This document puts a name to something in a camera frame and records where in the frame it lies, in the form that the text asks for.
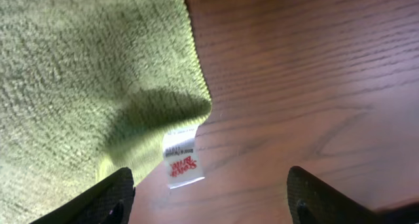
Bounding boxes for light green cloth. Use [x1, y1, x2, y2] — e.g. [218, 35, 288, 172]
[1, 0, 211, 223]

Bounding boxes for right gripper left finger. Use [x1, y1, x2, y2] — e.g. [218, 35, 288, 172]
[34, 167, 136, 224]

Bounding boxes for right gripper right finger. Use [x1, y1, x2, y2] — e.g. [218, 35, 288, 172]
[287, 166, 418, 224]

